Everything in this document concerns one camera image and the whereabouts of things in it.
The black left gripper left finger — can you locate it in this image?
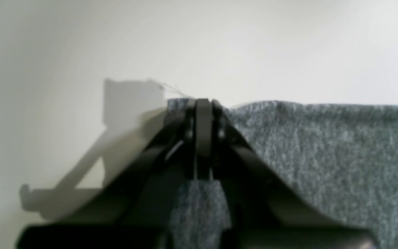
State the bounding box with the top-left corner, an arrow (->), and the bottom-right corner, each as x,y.
16,99 -> 212,249

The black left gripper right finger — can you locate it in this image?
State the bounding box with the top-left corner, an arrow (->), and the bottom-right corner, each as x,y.
211,100 -> 379,249

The grey long-sleeve T-shirt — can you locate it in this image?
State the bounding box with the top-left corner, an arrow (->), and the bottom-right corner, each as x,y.
167,98 -> 398,249

